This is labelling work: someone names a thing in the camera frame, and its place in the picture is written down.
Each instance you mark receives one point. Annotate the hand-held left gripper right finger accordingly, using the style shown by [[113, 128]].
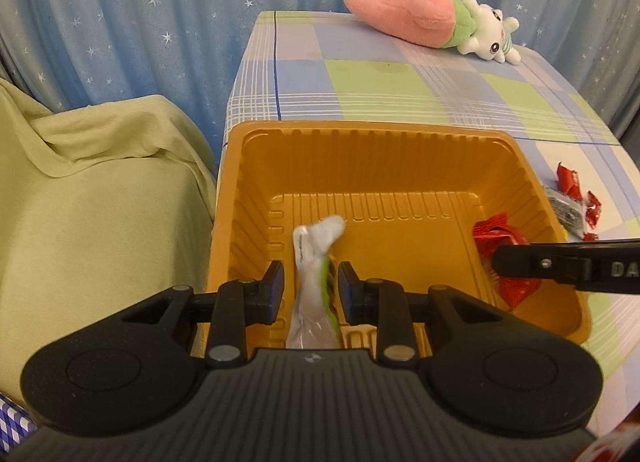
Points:
[[347, 294]]

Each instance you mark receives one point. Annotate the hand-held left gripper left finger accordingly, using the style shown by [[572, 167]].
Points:
[[274, 294]]

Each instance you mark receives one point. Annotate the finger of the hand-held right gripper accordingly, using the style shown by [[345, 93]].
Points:
[[530, 262]]

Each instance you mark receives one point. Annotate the white green snack packet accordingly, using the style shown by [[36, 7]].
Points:
[[310, 282]]

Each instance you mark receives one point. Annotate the red snack packet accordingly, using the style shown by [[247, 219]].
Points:
[[500, 232]]

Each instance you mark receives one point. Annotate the clear packet with dark snack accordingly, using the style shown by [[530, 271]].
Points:
[[567, 212]]

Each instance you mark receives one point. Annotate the orange plastic tray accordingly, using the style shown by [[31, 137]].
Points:
[[400, 167]]

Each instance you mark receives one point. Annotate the red candy packet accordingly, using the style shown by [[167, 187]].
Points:
[[593, 209], [570, 179], [589, 236]]

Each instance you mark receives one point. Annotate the red white packaging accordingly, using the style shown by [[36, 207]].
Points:
[[607, 449]]

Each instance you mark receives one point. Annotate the plaid tablecloth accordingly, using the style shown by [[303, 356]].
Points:
[[375, 77]]

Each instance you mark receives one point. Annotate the white rabbit peach plush toy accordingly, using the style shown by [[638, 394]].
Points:
[[415, 12]]

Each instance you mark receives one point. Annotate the blue white checkered cloth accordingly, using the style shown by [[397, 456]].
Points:
[[12, 422]]

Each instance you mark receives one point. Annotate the blue star curtain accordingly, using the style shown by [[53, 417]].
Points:
[[150, 17]]

